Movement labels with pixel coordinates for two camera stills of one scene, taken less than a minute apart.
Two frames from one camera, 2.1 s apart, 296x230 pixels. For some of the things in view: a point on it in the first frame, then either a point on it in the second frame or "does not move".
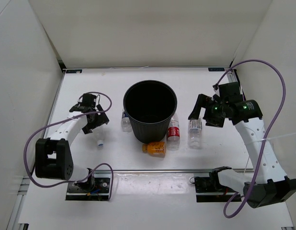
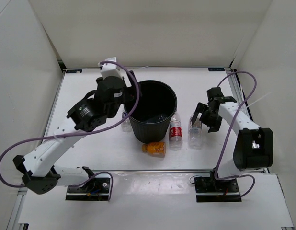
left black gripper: (101, 119) to (130, 92)
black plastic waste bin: (150, 105) does not move
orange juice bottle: (154, 149) does not move
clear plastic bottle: (100, 135) to (162, 117)
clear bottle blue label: (126, 124) does not move
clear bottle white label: (195, 133) does not move
